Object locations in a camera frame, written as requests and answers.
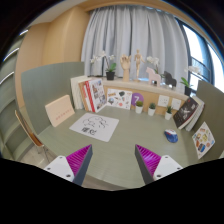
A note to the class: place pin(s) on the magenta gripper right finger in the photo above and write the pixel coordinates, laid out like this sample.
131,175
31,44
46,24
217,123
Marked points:
153,166

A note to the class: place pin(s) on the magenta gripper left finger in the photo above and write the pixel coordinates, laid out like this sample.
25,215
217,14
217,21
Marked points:
73,167

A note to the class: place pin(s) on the blue and white computer mouse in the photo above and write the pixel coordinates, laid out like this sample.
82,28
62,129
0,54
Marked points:
171,135

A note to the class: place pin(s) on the white printed mouse pad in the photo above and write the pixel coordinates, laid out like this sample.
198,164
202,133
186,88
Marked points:
96,126

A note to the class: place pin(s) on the wooden chair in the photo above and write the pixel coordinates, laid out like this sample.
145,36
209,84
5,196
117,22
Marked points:
31,135

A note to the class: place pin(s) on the small potted plant right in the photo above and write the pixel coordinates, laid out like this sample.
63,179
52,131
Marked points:
168,113

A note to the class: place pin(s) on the small potted plant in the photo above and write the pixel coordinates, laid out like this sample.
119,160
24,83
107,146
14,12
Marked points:
151,109
168,113
139,107

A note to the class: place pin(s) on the colourful sticker sheet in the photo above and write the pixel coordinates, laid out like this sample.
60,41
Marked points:
203,140

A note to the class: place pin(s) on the beige wooden board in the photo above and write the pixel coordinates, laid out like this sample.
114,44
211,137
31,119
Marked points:
59,110

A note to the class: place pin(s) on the black cover book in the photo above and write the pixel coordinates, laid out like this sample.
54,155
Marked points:
184,115

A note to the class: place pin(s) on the small potted plant middle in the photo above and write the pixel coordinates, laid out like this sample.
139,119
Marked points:
151,109

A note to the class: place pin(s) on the small potted plant left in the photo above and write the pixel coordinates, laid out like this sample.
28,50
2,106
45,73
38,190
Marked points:
139,107

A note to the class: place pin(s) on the purple round sign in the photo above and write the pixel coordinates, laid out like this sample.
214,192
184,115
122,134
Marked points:
136,97

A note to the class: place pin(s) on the white sticker picture card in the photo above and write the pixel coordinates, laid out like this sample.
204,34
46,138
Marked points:
119,98

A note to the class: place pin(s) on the red and white magazine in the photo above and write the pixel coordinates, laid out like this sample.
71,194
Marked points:
93,95

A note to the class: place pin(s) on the white binder book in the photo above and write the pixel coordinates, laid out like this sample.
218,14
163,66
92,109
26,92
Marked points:
76,93

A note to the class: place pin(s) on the white orchid right pot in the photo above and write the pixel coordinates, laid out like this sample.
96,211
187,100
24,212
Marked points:
187,85

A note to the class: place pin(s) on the black horse figure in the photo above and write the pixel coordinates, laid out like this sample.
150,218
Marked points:
169,80

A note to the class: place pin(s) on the pink horse figure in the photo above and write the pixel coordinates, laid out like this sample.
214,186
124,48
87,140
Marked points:
154,79

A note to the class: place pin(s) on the white orchid black pot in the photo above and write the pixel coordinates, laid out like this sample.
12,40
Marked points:
110,68

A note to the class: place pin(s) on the white orchid behind horse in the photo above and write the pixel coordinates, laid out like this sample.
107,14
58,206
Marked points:
155,62

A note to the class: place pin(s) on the wooden hand model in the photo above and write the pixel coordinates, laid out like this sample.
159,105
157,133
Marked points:
125,62

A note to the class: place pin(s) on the wooden mannequin figure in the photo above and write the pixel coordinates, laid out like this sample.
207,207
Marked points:
138,59

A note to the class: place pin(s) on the grey curtain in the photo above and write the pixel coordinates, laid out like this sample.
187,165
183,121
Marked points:
128,30

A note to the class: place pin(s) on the white wall socket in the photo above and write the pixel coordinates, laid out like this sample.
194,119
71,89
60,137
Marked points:
163,101

